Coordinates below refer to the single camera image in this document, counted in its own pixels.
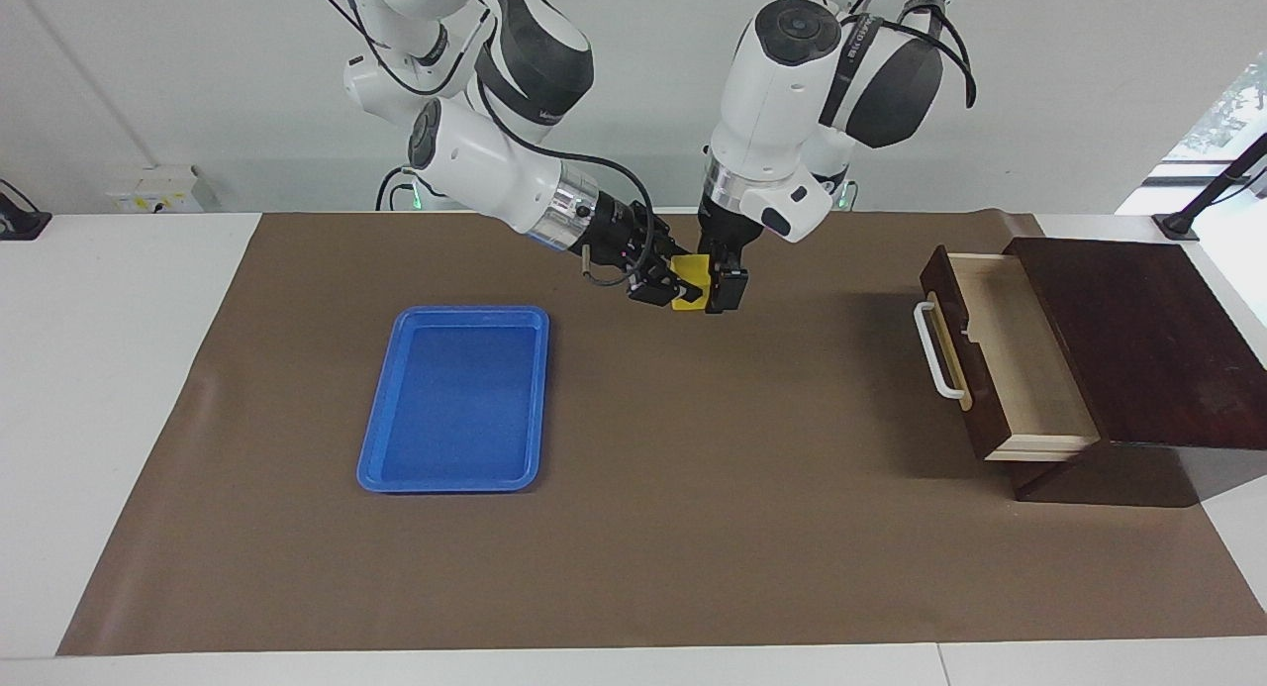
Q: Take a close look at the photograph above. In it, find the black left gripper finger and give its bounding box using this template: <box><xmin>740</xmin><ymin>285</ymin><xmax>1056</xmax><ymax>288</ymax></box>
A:
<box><xmin>705</xmin><ymin>255</ymin><xmax>751</xmax><ymax>317</ymax></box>

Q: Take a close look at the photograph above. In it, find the yellow cube block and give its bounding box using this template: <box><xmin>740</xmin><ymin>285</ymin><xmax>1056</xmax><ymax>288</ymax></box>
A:
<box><xmin>671</xmin><ymin>253</ymin><xmax>712</xmax><ymax>313</ymax></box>

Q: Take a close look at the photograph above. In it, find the white drawer handle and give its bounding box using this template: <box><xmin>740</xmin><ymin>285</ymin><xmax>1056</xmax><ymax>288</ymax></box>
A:
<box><xmin>913</xmin><ymin>300</ymin><xmax>971</xmax><ymax>401</ymax></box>

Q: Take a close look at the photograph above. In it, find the dark wood drawer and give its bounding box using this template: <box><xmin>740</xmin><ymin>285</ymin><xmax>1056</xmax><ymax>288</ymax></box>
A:
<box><xmin>913</xmin><ymin>245</ymin><xmax>1102</xmax><ymax>462</ymax></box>

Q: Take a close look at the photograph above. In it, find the dark wood drawer cabinet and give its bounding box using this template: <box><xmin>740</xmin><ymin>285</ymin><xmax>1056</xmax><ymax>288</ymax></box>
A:
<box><xmin>1000</xmin><ymin>236</ymin><xmax>1267</xmax><ymax>504</ymax></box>

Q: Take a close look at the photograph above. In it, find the brown paper table mat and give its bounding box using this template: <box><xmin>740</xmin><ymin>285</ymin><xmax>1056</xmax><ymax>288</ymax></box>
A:
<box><xmin>56</xmin><ymin>209</ymin><xmax>1267</xmax><ymax>657</ymax></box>

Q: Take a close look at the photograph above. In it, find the blue plastic tray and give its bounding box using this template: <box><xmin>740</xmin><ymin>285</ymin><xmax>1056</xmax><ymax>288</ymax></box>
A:
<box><xmin>356</xmin><ymin>305</ymin><xmax>550</xmax><ymax>495</ymax></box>

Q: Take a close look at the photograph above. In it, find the bright window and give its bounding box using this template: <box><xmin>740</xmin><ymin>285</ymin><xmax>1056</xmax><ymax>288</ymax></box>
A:
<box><xmin>1158</xmin><ymin>57</ymin><xmax>1267</xmax><ymax>167</ymax></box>

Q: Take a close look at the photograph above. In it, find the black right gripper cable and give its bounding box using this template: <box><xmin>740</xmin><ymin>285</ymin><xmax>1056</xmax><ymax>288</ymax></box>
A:
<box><xmin>307</xmin><ymin>0</ymin><xmax>659</xmax><ymax>289</ymax></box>

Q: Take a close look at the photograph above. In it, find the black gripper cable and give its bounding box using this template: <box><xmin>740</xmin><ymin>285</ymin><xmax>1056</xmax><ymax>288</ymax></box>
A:
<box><xmin>802</xmin><ymin>0</ymin><xmax>978</xmax><ymax>110</ymax></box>
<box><xmin>307</xmin><ymin>0</ymin><xmax>659</xmax><ymax>289</ymax></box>

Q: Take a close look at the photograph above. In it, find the black arm base cable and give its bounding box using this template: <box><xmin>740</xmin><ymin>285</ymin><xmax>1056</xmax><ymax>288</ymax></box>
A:
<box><xmin>374</xmin><ymin>166</ymin><xmax>417</xmax><ymax>212</ymax></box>

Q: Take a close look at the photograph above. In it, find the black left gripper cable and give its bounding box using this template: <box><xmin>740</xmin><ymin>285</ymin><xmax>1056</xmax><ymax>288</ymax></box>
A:
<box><xmin>802</xmin><ymin>0</ymin><xmax>978</xmax><ymax>110</ymax></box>

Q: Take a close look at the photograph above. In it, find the black camera stand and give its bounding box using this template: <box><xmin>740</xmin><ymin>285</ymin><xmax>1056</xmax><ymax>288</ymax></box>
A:
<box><xmin>1153</xmin><ymin>132</ymin><xmax>1267</xmax><ymax>242</ymax></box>

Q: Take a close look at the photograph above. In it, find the white wall socket box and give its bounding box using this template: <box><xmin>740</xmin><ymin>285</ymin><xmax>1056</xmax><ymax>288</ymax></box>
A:
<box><xmin>107</xmin><ymin>166</ymin><xmax>204</xmax><ymax>214</ymax></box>

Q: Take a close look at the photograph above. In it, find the black clamp mount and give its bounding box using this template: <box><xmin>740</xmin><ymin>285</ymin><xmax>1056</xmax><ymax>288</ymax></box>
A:
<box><xmin>0</xmin><ymin>179</ymin><xmax>52</xmax><ymax>242</ymax></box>

